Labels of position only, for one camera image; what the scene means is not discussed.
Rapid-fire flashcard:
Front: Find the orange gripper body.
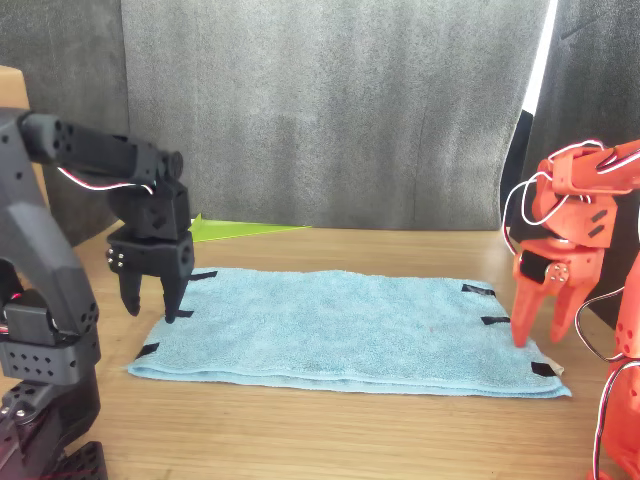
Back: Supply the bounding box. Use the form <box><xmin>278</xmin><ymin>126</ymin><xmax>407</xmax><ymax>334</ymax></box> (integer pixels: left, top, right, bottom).
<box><xmin>512</xmin><ymin>236</ymin><xmax>606</xmax><ymax>290</ymax></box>

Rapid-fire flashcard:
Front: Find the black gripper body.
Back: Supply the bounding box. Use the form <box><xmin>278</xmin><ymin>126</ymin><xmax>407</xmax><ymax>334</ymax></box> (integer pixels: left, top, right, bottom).
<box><xmin>106</xmin><ymin>229</ymin><xmax>196</xmax><ymax>285</ymax></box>

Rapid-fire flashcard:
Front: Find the light blue towel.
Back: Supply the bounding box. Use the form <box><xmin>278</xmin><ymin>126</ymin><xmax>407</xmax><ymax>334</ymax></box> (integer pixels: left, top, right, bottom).
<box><xmin>127</xmin><ymin>267</ymin><xmax>573</xmax><ymax>400</ymax></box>

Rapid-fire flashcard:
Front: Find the green acrylic sheet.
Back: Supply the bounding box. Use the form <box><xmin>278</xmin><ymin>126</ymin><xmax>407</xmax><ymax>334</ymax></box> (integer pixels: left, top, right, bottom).
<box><xmin>189</xmin><ymin>213</ymin><xmax>312</xmax><ymax>245</ymax></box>

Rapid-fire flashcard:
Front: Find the grey felt panel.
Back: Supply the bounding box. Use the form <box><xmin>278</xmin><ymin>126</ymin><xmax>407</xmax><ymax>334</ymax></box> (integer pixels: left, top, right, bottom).
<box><xmin>0</xmin><ymin>0</ymin><xmax>133</xmax><ymax>247</ymax></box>
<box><xmin>121</xmin><ymin>0</ymin><xmax>551</xmax><ymax>231</ymax></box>
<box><xmin>519</xmin><ymin>0</ymin><xmax>640</xmax><ymax>330</ymax></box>

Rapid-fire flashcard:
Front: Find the brown cardboard box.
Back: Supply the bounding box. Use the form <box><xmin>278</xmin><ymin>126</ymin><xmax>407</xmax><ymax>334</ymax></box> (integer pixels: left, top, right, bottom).
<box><xmin>0</xmin><ymin>64</ymin><xmax>50</xmax><ymax>206</ymax></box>

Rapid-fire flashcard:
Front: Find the servo cable on black arm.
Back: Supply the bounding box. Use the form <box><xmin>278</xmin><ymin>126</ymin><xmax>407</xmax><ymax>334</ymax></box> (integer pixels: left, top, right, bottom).
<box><xmin>56</xmin><ymin>166</ymin><xmax>157</xmax><ymax>197</ymax></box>

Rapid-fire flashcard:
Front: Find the servo cable on orange arm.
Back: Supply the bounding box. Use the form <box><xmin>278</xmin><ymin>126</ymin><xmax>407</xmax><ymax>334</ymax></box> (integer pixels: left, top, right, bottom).
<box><xmin>501</xmin><ymin>139</ymin><xmax>640</xmax><ymax>480</ymax></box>

